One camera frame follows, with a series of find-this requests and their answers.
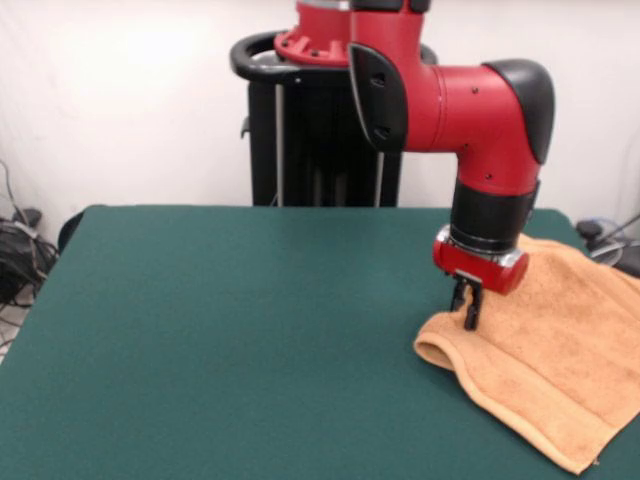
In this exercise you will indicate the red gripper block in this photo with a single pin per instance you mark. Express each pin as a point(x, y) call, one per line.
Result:
point(480, 267)

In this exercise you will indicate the orange terry towel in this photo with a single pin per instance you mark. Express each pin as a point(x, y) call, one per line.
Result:
point(550, 350)

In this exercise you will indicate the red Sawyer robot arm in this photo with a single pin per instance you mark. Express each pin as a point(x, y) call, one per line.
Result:
point(475, 115)

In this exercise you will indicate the dark green tablecloth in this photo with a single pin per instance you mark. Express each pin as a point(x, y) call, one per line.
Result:
point(200, 325)

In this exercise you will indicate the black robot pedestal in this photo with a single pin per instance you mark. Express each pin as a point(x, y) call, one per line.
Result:
point(310, 150)

